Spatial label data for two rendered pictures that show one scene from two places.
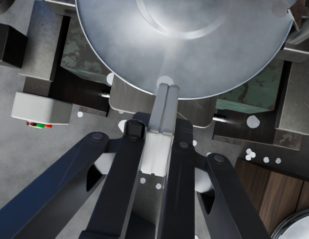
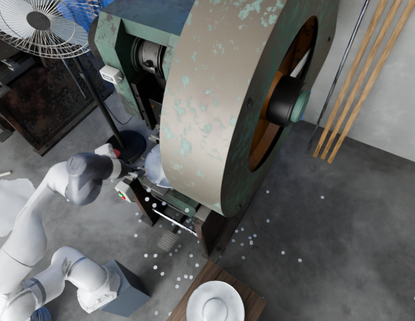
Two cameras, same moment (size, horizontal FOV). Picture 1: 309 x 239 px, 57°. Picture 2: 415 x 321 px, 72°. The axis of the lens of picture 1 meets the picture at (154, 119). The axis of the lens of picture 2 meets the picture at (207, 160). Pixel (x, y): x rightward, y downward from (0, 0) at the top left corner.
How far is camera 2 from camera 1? 1.13 m
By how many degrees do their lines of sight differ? 31
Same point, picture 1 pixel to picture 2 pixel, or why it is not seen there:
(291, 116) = (200, 213)
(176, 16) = not seen: hidden behind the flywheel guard
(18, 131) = (106, 220)
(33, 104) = (123, 185)
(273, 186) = (207, 266)
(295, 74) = not seen: hidden behind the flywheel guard
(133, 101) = (148, 183)
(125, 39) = (153, 169)
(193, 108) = (161, 189)
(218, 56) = not seen: hidden behind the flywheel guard
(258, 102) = (191, 204)
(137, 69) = (153, 176)
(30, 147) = (107, 229)
